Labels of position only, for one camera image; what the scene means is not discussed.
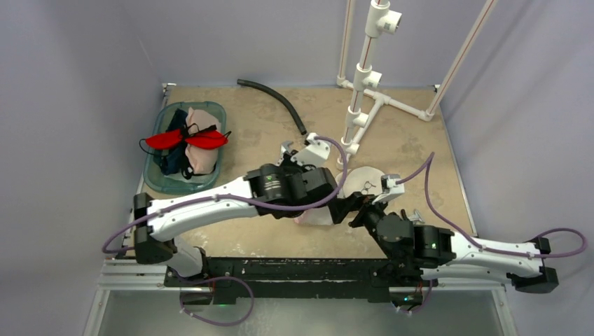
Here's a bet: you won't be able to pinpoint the red garment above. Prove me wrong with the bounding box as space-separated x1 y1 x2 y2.
139 123 232 155

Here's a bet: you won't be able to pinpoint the light pink bra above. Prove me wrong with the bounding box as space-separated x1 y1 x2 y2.
185 107 222 175

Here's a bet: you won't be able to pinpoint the black bra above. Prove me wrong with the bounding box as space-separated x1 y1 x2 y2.
180 160 217 180

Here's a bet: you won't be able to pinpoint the teal plastic bin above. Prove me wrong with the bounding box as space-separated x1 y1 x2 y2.
140 101 230 195

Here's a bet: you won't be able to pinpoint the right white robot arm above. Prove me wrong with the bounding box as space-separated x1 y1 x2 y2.
328 192 559 294

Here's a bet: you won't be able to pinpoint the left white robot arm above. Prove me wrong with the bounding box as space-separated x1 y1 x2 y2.
134 164 344 286

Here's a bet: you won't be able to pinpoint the white PVC pipe rack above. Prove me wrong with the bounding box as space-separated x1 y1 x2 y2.
336 0 497 171

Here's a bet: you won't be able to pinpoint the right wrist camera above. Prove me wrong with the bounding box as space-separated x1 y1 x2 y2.
372 174 405 204

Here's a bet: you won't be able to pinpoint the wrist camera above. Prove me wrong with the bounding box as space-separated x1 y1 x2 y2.
372 174 405 204
290 132 331 168

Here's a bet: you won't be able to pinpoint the black handled pliers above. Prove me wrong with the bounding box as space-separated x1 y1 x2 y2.
400 209 425 225

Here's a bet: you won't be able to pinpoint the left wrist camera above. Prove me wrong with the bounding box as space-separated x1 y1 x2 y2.
290 132 331 168

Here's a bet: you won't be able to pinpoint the red handled adjustable wrench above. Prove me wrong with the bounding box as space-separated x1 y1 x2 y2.
277 141 298 167

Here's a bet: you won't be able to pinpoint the black rubber hose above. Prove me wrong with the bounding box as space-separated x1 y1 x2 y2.
236 78 308 137

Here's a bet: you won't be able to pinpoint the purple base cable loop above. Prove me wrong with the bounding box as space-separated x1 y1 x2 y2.
179 276 255 328

